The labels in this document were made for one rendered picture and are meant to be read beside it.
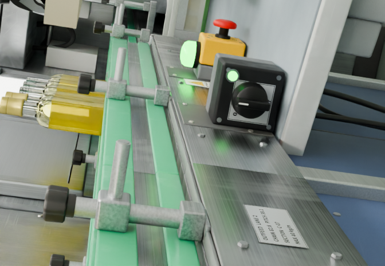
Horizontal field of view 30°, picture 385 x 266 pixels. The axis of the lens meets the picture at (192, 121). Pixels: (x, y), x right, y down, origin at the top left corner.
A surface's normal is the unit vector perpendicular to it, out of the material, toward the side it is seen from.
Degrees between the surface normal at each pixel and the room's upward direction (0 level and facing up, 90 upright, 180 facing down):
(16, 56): 90
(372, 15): 90
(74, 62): 90
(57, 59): 90
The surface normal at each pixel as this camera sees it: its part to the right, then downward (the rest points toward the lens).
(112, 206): 0.10, 0.26
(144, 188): 0.17, -0.96
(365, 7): 0.04, 0.51
